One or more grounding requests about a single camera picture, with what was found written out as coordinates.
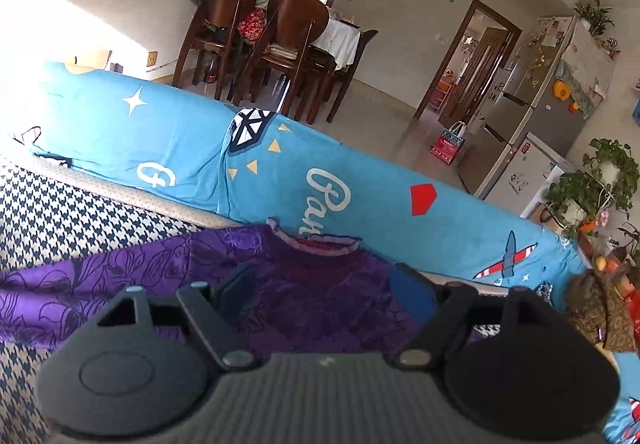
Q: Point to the silver refrigerator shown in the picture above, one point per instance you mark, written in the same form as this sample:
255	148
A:
545	89

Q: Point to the purple floral shirt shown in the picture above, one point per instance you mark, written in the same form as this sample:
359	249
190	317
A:
310	284

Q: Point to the brown patterned cushion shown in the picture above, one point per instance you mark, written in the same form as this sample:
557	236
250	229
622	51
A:
600	309

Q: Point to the blue printed sofa cover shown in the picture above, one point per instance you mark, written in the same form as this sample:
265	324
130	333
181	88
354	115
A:
200	139

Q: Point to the dark dining chair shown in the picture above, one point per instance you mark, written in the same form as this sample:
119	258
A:
362	59

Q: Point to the houndstooth sofa mat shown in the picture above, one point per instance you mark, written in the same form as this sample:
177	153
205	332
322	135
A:
60	219

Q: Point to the small spiky potted plant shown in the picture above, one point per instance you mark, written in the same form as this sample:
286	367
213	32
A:
595	17

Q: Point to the table with white tablecloth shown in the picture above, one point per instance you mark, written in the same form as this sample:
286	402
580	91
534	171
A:
342	42

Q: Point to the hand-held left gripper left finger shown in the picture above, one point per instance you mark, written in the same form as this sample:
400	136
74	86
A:
235	291

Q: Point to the red floral cloth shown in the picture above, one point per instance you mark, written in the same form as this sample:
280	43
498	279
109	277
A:
252	24

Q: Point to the white chest freezer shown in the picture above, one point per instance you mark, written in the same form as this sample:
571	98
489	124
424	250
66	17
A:
530	174

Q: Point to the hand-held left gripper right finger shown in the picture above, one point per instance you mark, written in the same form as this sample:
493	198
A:
412	291

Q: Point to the pile of fruit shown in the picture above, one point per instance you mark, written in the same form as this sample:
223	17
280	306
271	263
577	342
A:
617	274

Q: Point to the red patterned gift bag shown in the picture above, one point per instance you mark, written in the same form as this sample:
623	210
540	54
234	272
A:
450	144

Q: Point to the orange fridge magnet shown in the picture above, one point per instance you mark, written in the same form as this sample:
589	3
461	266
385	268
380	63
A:
562	89

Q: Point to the green potted plant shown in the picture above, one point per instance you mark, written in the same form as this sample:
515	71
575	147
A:
595	184

